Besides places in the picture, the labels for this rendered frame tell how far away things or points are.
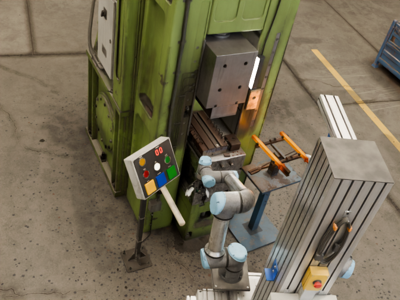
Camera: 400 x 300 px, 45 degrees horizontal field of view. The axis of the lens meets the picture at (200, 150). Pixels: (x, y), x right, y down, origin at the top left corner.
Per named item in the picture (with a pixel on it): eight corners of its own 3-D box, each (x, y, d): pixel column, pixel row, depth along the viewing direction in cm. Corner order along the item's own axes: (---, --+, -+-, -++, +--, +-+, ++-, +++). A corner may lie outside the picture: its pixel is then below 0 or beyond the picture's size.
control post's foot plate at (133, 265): (153, 266, 381) (155, 259, 375) (127, 274, 372) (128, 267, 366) (144, 244, 394) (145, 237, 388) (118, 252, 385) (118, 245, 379)
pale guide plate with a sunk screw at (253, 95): (256, 108, 356) (261, 89, 345) (245, 110, 352) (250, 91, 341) (254, 106, 357) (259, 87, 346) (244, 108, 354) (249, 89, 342)
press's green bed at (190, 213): (222, 231, 418) (233, 194, 387) (183, 242, 402) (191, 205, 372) (196, 186, 453) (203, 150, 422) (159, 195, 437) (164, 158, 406)
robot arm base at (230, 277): (244, 284, 285) (247, 274, 278) (218, 283, 283) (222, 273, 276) (241, 262, 296) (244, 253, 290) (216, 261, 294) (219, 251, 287)
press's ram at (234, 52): (255, 100, 331) (269, 50, 305) (205, 109, 315) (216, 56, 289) (227, 67, 358) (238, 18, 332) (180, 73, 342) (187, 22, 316)
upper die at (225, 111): (235, 114, 332) (238, 103, 326) (209, 119, 324) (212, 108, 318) (209, 80, 358) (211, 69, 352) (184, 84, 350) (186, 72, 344)
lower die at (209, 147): (225, 152, 355) (228, 143, 350) (201, 158, 347) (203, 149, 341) (201, 118, 382) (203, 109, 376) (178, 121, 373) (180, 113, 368)
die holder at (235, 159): (234, 194, 387) (246, 154, 358) (191, 206, 371) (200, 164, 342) (203, 149, 422) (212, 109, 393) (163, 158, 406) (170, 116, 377)
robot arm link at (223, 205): (226, 272, 276) (244, 201, 245) (201, 274, 273) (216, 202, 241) (221, 256, 286) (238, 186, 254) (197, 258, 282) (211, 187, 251)
